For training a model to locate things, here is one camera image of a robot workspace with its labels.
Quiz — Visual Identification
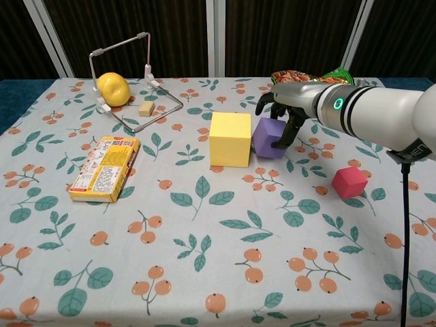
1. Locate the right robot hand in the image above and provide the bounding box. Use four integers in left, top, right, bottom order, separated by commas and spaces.
255, 81, 325, 150

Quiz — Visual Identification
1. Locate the purple foam cube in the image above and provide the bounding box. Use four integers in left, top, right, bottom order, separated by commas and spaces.
251, 116, 290, 160

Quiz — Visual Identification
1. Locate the large yellow cube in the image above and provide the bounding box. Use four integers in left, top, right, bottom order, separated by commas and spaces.
208, 111, 253, 168

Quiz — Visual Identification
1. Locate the small red cube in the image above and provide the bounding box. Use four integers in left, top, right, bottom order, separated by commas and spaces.
331, 166, 369, 200

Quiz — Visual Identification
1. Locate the green orange snack bag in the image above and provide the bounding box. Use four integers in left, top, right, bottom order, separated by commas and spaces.
270, 67, 355, 87

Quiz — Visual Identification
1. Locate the dark fabric partition panel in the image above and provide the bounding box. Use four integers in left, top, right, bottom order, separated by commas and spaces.
0, 0, 57, 80
213, 0, 374, 78
342, 0, 436, 81
33, 0, 221, 79

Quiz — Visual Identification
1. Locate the small beige block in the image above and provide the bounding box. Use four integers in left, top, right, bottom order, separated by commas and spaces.
138, 100, 156, 118

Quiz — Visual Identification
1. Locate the floral patterned tablecloth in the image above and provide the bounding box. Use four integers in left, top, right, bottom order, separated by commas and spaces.
0, 77, 436, 327

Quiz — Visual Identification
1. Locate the yellow round fruit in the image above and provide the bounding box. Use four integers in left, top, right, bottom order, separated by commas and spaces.
96, 72, 132, 108

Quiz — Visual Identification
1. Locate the yellow snack box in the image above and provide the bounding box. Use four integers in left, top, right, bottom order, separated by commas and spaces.
68, 135, 142, 204

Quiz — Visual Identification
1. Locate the metal wire stand frame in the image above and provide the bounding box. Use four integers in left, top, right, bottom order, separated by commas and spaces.
89, 31, 183, 134

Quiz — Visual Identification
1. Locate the black arm cable with strap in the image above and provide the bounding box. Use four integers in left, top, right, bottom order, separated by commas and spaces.
386, 138, 436, 327

